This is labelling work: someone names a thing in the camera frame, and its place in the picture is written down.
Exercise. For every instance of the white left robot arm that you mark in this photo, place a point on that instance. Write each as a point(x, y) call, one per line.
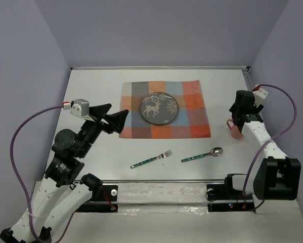
point(58, 198)

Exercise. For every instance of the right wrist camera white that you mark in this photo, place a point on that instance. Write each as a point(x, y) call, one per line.
point(260, 95)

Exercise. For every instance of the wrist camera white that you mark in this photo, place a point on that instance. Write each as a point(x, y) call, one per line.
point(79, 108)
point(260, 95)

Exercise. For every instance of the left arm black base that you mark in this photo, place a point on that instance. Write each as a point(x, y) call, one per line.
point(102, 201)

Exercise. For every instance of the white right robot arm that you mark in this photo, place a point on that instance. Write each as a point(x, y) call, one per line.
point(272, 175)

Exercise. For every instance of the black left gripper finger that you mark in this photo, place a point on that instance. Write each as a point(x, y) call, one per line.
point(97, 113)
point(116, 121)

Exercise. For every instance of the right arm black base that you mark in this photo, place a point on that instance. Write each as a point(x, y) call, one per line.
point(221, 199)

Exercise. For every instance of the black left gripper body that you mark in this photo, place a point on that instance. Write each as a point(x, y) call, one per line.
point(101, 122)

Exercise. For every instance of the grey reindeer plate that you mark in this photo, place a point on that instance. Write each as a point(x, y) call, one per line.
point(159, 108)

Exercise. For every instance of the spoon with green handle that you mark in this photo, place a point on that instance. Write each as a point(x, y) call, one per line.
point(217, 151)

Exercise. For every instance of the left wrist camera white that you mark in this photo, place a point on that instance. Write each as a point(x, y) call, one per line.
point(79, 108)

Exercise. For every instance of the checkered orange blue cloth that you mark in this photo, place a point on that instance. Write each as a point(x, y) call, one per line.
point(191, 121)

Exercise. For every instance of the fork with green handle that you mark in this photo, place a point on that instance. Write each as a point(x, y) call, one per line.
point(161, 156)

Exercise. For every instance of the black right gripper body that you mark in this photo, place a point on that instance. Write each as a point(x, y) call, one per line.
point(239, 109)

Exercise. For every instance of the pink mug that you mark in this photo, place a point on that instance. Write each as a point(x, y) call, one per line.
point(235, 133)

